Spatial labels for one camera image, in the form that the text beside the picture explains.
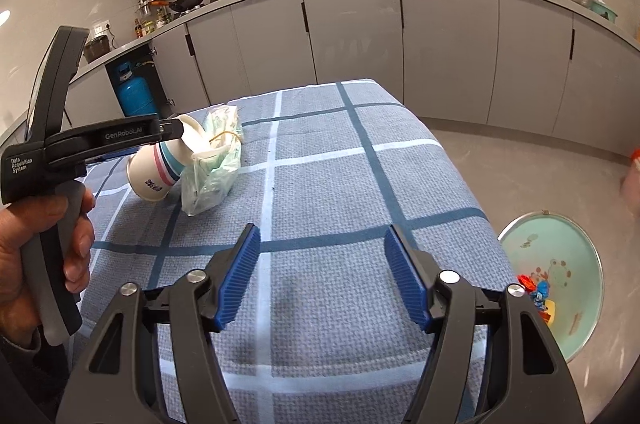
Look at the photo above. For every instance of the small blue toy wrapper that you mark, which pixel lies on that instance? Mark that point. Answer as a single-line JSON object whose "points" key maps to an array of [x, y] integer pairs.
{"points": [[538, 291]]}

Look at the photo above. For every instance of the green clear plastic bag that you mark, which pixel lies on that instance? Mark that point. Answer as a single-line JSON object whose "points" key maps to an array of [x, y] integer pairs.
{"points": [[216, 145]]}

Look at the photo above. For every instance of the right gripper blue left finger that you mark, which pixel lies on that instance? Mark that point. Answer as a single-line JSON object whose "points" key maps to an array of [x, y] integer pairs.
{"points": [[233, 276]]}

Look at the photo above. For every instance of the person's left hand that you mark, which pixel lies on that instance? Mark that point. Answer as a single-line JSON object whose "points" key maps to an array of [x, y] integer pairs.
{"points": [[21, 221]]}

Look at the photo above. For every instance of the red white bucket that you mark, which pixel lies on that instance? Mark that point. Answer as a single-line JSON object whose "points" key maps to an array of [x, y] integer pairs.
{"points": [[630, 186]]}

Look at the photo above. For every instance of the blue gas cylinder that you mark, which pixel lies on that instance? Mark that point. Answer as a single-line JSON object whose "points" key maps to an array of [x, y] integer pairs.
{"points": [[133, 93]]}

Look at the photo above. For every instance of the mint green trash basin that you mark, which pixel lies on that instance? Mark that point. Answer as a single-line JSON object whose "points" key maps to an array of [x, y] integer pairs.
{"points": [[554, 253]]}

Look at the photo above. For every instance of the blue plaid tablecloth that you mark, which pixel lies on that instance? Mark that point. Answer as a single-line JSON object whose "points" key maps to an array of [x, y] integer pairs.
{"points": [[322, 335]]}

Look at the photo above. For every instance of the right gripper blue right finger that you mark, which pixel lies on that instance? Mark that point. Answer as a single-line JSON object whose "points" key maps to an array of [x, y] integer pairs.
{"points": [[412, 288]]}

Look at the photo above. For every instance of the dark pot on counter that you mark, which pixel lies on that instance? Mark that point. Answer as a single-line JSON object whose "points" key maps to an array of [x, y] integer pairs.
{"points": [[97, 47]]}

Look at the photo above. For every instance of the white paper cup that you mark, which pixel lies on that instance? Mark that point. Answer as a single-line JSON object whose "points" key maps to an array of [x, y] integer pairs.
{"points": [[154, 169]]}

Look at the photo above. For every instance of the grey kitchen cabinets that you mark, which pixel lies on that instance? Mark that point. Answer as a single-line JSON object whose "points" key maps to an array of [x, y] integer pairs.
{"points": [[543, 67]]}

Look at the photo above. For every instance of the black wok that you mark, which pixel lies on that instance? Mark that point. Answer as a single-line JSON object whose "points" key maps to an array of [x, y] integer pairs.
{"points": [[179, 6]]}

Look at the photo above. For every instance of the spice rack with bottles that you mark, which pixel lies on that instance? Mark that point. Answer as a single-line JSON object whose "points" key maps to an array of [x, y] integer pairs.
{"points": [[151, 15]]}

